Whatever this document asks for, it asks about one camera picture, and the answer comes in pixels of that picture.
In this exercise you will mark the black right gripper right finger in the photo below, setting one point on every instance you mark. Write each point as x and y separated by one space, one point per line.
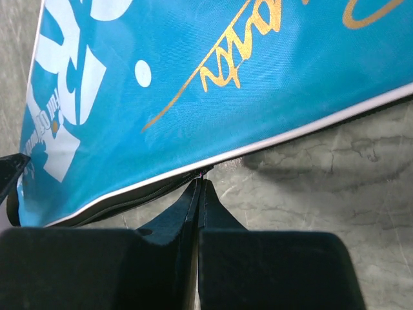
243 269

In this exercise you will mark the blue sport racket bag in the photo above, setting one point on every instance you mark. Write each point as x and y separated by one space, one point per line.
128 100

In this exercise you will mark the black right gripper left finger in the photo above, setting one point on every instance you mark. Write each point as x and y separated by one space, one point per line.
151 267

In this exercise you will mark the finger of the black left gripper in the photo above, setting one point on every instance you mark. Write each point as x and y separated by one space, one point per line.
11 167

